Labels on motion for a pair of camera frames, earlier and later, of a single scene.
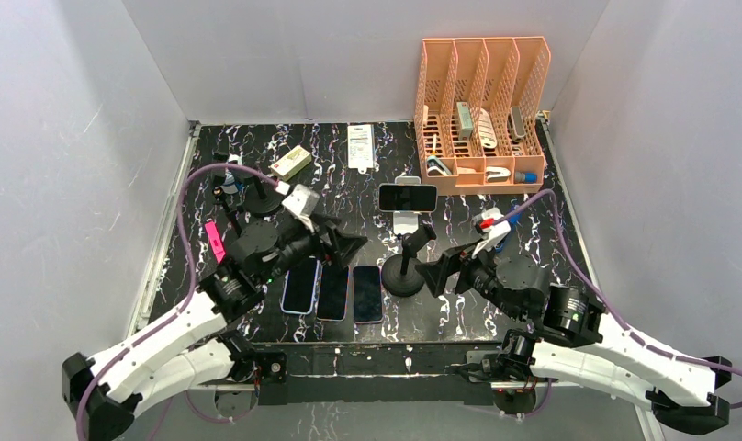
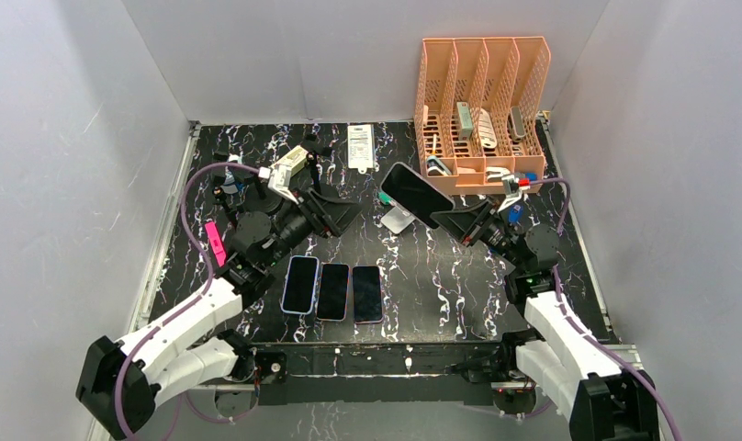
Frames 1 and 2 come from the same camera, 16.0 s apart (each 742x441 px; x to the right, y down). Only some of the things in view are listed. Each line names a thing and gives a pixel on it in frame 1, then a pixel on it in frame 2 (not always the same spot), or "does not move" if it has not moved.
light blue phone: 299,287 does not move
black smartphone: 367,294 does not move
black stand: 400,274 → 311,159
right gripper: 451,262 → 464,222
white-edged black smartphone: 332,296 does not move
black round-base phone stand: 263,202 does not move
